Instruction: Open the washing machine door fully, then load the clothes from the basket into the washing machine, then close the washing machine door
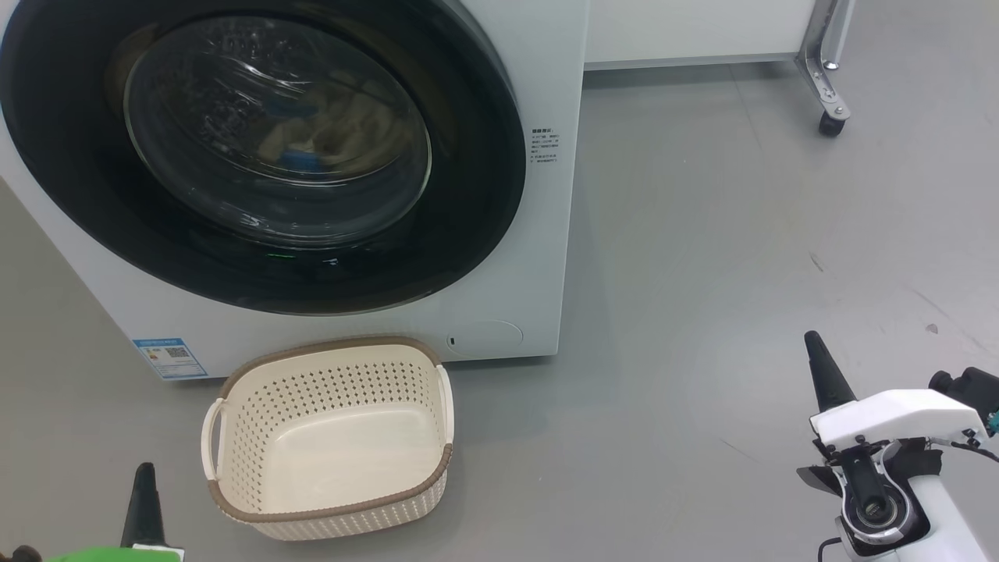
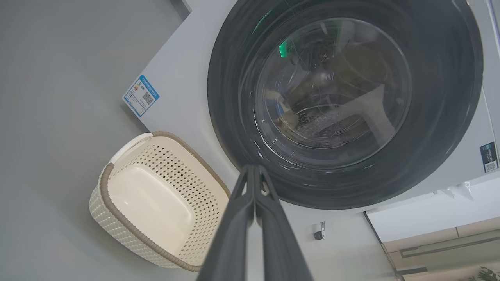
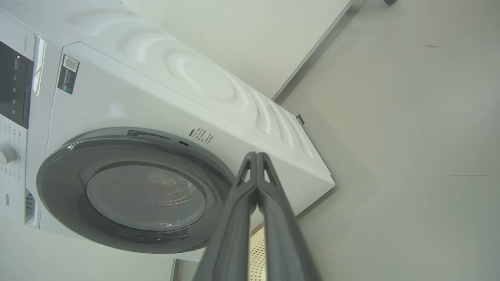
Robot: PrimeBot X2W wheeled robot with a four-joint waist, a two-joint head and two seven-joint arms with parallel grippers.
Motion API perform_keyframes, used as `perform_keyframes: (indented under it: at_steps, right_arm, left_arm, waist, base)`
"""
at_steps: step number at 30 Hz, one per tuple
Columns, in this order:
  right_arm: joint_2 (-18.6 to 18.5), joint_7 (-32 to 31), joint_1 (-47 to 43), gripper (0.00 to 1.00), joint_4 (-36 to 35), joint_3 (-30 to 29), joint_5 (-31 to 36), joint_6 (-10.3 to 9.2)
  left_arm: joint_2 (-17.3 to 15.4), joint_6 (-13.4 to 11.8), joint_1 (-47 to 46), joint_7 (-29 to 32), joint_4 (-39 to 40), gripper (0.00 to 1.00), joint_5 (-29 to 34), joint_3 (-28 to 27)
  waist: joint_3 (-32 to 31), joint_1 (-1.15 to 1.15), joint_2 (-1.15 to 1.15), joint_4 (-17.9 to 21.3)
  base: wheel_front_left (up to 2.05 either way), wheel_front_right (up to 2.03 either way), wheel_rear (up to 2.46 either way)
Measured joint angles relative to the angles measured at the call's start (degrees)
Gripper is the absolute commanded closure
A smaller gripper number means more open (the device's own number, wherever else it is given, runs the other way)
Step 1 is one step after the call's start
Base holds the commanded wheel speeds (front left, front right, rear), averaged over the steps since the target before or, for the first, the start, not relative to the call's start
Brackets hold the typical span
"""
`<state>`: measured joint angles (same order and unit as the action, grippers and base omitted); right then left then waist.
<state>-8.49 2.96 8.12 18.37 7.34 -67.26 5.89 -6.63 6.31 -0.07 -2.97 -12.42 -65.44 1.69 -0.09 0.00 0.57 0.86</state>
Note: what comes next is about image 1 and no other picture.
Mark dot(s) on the round drain filter cover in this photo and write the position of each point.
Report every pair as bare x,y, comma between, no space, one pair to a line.
485,339

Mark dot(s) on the cream garment with blue cuffs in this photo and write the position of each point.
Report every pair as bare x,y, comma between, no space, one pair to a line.
300,158

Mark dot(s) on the white front-load washing machine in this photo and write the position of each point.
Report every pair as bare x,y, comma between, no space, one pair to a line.
507,273

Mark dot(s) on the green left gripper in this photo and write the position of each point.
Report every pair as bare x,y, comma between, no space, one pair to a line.
117,555

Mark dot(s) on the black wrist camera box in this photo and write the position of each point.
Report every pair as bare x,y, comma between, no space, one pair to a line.
15,556
972,389

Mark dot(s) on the black round glass washer door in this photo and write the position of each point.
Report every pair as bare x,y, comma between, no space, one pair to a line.
468,195

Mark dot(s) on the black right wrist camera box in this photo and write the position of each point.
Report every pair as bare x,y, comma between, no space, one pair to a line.
972,389

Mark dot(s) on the cream garment with outline prints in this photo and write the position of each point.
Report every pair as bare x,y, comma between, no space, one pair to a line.
363,117

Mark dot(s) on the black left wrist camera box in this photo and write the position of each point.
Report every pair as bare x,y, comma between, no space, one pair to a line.
15,556

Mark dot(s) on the blue energy label sticker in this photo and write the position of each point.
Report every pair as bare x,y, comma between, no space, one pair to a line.
170,359

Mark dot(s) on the cream perforated basket brown rim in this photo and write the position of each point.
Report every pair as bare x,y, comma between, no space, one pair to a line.
343,453

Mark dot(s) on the small printed text sticker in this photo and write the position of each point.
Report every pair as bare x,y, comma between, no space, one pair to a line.
546,146

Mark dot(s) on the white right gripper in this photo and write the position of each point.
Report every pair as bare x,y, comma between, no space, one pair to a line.
897,417

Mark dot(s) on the white panel board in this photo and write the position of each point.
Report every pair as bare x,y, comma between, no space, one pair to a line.
695,27

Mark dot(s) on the metal frame leg with caster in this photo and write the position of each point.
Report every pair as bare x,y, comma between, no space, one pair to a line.
823,62

